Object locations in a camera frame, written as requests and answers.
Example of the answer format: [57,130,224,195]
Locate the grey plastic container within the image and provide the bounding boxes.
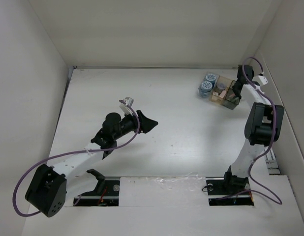
[221,80,242,110]

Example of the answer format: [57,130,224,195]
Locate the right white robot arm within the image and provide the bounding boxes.
[222,65,284,195]

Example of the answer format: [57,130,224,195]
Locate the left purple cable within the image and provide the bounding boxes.
[13,99,140,217]

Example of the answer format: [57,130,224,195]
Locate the blue tape roll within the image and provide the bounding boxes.
[205,73,217,84]
[199,81,213,92]

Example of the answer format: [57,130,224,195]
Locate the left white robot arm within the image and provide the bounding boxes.
[25,110,158,217]

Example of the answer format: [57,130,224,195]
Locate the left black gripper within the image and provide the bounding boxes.
[113,110,157,141]

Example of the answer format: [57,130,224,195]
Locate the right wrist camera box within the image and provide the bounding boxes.
[253,74,268,87]

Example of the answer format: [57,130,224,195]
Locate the clear plastic container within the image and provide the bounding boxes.
[198,72,219,98]

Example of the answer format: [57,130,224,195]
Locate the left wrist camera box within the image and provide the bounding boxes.
[120,97,134,115]

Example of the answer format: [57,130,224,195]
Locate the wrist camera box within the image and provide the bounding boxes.
[253,74,268,87]
[120,97,134,115]

